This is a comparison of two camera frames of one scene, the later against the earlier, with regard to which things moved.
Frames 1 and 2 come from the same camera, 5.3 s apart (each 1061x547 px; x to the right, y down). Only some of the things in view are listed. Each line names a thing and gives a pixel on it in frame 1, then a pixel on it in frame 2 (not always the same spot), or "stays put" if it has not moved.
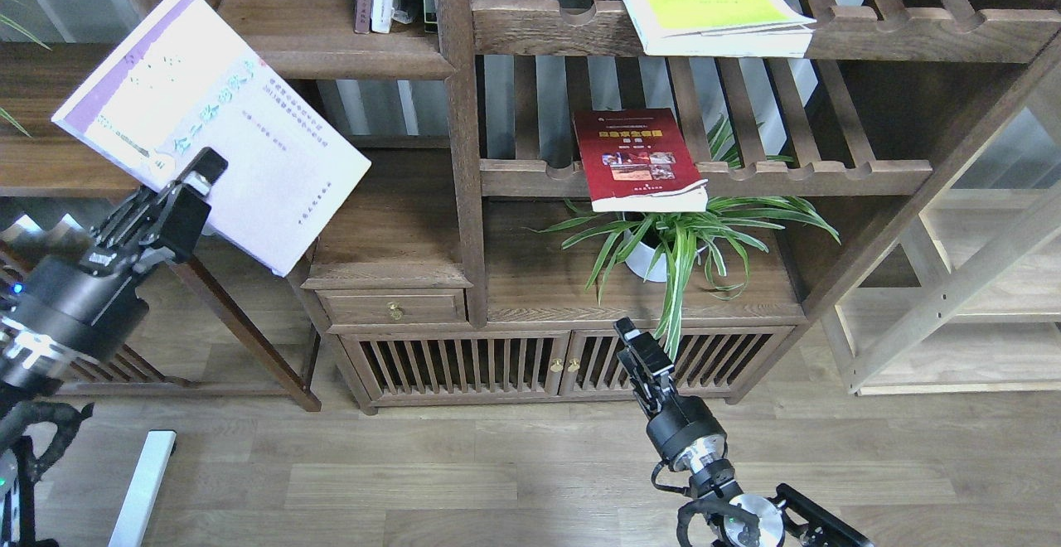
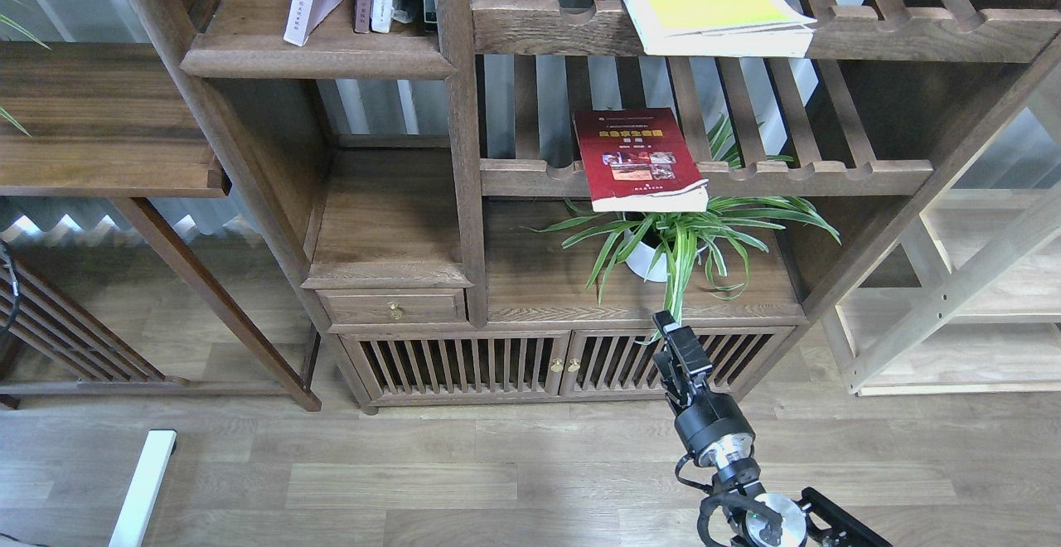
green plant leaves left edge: (7, 21) stays put
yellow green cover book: (709, 3) stays put
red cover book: (639, 160) stays put
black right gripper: (682, 428) → (714, 429)
